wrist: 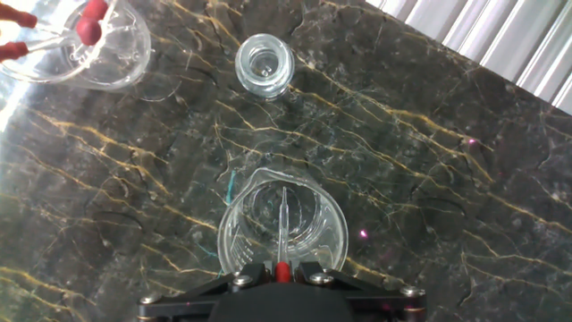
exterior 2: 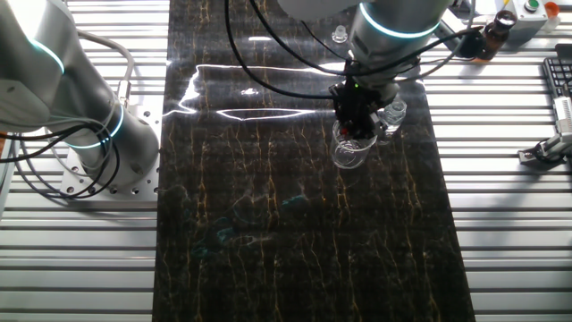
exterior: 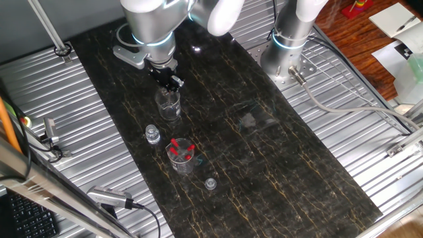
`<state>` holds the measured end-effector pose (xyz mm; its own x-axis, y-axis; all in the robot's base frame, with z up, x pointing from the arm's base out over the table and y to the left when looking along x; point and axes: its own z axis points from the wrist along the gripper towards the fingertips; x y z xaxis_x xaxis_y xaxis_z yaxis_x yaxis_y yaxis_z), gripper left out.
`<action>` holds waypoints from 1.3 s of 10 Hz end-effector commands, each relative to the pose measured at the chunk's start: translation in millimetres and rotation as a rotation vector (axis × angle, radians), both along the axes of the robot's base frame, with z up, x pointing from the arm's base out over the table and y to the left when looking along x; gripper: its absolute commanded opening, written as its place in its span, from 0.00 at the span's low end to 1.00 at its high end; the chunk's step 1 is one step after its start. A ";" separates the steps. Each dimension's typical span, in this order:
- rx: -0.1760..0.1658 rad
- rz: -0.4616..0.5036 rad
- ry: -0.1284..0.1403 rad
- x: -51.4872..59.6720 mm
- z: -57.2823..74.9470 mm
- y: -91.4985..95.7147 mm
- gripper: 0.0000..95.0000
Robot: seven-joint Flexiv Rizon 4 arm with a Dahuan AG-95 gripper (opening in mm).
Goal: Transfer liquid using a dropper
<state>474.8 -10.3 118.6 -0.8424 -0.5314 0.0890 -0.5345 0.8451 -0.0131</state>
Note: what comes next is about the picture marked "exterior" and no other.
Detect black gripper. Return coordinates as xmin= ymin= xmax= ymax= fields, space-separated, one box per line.
xmin=148 ymin=65 xmax=185 ymax=92

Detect empty glass beaker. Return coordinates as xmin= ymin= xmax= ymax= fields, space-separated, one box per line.
xmin=154 ymin=87 xmax=182 ymax=122

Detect small clear glass bottle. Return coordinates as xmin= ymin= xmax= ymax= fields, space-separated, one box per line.
xmin=145 ymin=124 xmax=161 ymax=145

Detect red-tipped metal tongs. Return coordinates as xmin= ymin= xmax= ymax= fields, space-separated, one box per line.
xmin=174 ymin=153 xmax=194 ymax=168

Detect glass beaker holding droppers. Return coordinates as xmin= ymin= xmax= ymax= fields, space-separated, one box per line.
xmin=165 ymin=138 xmax=196 ymax=175

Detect grey clamp tool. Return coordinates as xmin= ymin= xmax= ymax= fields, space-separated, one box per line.
xmin=43 ymin=117 xmax=57 ymax=139

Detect dark marble pattern mat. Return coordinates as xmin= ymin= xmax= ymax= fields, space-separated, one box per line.
xmin=69 ymin=0 xmax=384 ymax=238

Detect red yellow emergency button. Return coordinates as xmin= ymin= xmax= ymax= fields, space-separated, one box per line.
xmin=19 ymin=115 xmax=33 ymax=130

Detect orange pole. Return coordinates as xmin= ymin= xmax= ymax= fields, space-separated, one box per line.
xmin=0 ymin=97 xmax=22 ymax=153

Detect reddish brown wooden desk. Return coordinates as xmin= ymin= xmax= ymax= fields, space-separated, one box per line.
xmin=313 ymin=0 xmax=423 ymax=102

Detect black keyboard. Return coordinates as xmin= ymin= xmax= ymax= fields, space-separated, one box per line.
xmin=5 ymin=193 xmax=61 ymax=238

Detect white paper with black marker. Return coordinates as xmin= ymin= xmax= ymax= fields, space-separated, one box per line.
xmin=371 ymin=19 xmax=423 ymax=79

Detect white notebook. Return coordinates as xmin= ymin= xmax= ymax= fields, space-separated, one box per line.
xmin=368 ymin=2 xmax=422 ymax=39

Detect translucent green plastic container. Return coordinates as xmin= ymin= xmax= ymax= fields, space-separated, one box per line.
xmin=393 ymin=52 xmax=423 ymax=105

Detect dark pen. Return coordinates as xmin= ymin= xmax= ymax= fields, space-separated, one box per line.
xmin=395 ymin=15 xmax=418 ymax=33

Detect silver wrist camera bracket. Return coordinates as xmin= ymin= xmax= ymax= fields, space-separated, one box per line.
xmin=112 ymin=44 xmax=147 ymax=70

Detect black cable ring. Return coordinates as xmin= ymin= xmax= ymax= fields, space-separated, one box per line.
xmin=54 ymin=42 xmax=73 ymax=58

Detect black camera cable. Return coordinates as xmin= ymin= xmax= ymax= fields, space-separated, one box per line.
xmin=127 ymin=200 xmax=162 ymax=238

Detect silver depth camera with cable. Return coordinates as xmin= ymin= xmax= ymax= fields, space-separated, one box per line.
xmin=86 ymin=185 xmax=134 ymax=210

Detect black and silver camera bracket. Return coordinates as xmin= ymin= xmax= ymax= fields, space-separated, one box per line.
xmin=38 ymin=134 xmax=73 ymax=163

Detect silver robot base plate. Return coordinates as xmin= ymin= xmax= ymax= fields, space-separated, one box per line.
xmin=256 ymin=42 xmax=319 ymax=92

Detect slanted aluminium post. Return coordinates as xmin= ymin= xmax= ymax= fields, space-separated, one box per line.
xmin=28 ymin=0 xmax=73 ymax=64

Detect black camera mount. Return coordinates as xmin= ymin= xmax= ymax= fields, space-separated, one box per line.
xmin=98 ymin=203 xmax=119 ymax=219

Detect black hanging cable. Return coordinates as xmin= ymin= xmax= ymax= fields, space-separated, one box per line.
xmin=0 ymin=77 xmax=32 ymax=182

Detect aluminium frame beam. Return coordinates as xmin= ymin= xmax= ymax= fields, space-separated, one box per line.
xmin=0 ymin=136 xmax=136 ymax=238

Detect thin white base wire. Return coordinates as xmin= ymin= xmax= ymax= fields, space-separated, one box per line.
xmin=302 ymin=52 xmax=397 ymax=128

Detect thick grey robot cable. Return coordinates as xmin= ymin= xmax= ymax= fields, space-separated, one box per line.
xmin=288 ymin=65 xmax=422 ymax=132

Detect red stacking ring toy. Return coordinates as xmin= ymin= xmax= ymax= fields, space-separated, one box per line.
xmin=341 ymin=0 xmax=374 ymax=20

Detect aluminium frame profile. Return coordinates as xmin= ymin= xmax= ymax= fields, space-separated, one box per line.
xmin=385 ymin=127 xmax=423 ymax=158
xmin=401 ymin=99 xmax=423 ymax=122

